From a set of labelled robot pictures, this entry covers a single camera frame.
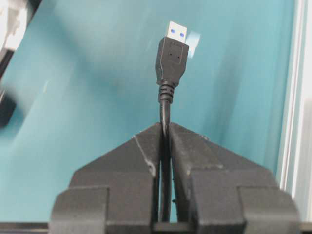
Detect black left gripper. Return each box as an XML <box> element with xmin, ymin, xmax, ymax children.
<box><xmin>0</xmin><ymin>0</ymin><xmax>41</xmax><ymax>127</ymax></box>

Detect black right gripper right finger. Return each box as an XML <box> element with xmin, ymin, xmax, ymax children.
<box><xmin>169</xmin><ymin>123</ymin><xmax>300</xmax><ymax>234</ymax></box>

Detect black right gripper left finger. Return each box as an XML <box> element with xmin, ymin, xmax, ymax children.
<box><xmin>50</xmin><ymin>123</ymin><xmax>161</xmax><ymax>234</ymax></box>

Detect black USB cable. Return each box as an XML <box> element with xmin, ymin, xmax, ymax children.
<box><xmin>155</xmin><ymin>21</ymin><xmax>190</xmax><ymax>222</ymax></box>

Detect aluminium extrusion frame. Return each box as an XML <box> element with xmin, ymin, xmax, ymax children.
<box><xmin>276</xmin><ymin>0</ymin><xmax>312</xmax><ymax>208</ymax></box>

